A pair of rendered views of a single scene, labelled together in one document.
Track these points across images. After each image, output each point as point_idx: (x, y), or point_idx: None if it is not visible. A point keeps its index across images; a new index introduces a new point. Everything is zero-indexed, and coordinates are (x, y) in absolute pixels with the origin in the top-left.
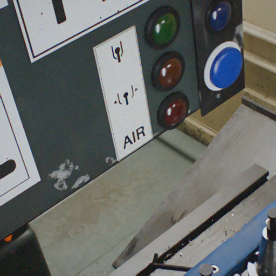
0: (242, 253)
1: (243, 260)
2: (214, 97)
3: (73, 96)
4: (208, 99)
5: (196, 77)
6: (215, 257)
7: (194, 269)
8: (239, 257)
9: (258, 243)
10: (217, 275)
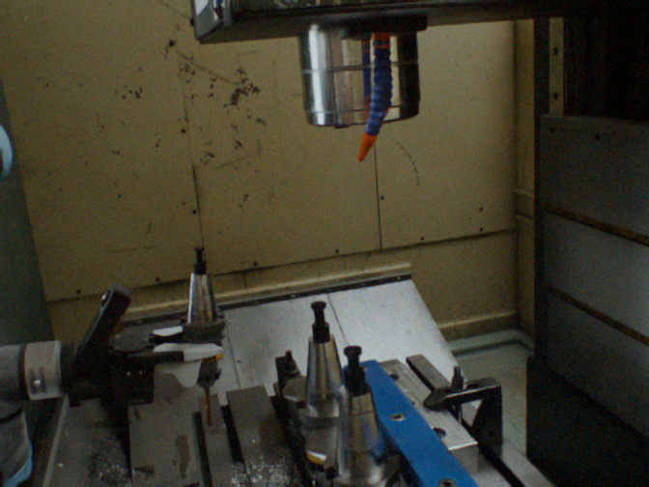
0: (405, 443)
1: (395, 444)
2: (224, 13)
3: None
4: (223, 12)
5: None
6: (414, 421)
7: (407, 403)
8: (399, 439)
9: (411, 460)
10: (385, 416)
